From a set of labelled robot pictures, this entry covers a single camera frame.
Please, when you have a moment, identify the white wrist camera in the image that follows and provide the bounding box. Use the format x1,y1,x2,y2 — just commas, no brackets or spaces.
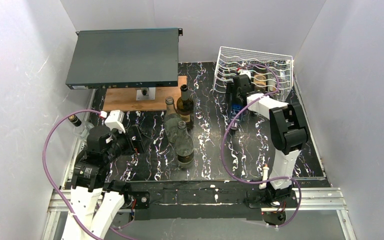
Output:
237,69,252,78
99,110,126,134

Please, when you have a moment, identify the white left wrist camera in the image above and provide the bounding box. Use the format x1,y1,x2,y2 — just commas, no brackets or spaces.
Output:
99,110,126,134

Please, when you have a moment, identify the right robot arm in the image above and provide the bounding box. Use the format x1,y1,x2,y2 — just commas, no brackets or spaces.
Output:
228,74,309,191

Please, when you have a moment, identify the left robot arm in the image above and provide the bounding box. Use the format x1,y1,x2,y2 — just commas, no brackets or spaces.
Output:
61,124,145,240

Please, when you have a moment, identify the metal stand post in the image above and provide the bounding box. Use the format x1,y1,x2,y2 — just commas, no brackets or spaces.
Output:
136,87,156,101

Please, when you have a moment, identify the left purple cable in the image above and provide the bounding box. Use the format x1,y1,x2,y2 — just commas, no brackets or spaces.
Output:
42,109,140,240

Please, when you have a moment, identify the grey network switch box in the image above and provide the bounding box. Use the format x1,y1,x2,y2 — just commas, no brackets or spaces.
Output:
65,27,183,90

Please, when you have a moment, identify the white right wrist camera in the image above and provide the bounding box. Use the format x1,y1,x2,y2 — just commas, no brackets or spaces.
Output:
237,69,252,78

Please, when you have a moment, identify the clear glass bottle tall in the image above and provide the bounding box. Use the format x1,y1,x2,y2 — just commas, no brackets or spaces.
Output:
163,96,181,144

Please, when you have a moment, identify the clear glass bottle gold label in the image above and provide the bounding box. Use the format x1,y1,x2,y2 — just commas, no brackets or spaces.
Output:
174,120,195,166

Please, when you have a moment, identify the white plastic peg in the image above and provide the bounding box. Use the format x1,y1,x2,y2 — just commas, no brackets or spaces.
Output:
258,164,270,190

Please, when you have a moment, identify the dark wine bottle white label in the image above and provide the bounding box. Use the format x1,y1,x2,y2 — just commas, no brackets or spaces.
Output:
176,84,195,131

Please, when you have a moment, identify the white wire wine rack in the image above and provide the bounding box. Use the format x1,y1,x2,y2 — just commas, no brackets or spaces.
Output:
212,46,294,102

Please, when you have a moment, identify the blue rectangular glass bottle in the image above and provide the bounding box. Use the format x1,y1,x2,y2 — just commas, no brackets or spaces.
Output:
228,100,247,131

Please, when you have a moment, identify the dark green bottle silver neck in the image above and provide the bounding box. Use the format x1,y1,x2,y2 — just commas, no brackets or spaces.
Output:
252,74,269,92

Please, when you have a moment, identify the clear bottle black cap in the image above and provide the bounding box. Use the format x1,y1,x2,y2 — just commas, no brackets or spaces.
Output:
68,114,94,143

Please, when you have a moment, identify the wooden board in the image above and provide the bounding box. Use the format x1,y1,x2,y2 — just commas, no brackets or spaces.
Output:
102,76,187,112

